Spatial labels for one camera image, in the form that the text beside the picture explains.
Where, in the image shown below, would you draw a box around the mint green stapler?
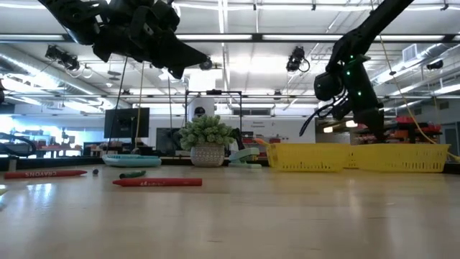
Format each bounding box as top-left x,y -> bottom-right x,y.
228,146 -> 263,169

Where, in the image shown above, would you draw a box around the yellow plastic bin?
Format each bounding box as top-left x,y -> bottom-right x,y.
341,145 -> 360,169
264,142 -> 349,173
354,142 -> 451,173

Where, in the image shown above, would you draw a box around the black metal frame stand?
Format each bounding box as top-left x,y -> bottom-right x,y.
184,88 -> 243,145

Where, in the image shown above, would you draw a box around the teal shallow tray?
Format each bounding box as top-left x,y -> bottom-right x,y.
101,153 -> 162,168

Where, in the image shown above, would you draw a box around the black tool cart red bins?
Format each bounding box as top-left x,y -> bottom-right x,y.
354,114 -> 443,145

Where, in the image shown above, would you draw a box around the green artificial potted plant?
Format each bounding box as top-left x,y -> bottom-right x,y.
178,114 -> 236,168

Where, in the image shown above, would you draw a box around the black monitor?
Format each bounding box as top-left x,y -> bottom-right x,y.
103,107 -> 151,140

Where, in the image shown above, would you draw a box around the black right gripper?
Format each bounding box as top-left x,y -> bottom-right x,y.
331,55 -> 387,142

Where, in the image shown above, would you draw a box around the white column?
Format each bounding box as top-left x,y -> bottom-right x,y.
187,96 -> 216,122

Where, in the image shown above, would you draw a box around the silver ceiling air duct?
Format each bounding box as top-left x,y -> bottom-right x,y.
0,42 -> 132,109

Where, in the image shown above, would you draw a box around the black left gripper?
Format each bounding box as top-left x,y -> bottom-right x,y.
91,0 -> 211,81

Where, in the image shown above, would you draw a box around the white wall board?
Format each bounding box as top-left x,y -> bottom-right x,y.
233,117 -> 317,145

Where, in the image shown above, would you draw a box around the black panel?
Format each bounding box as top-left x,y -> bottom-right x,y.
155,127 -> 181,156

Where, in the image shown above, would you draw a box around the red crayon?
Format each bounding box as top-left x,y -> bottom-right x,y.
3,169 -> 88,180
112,177 -> 203,188

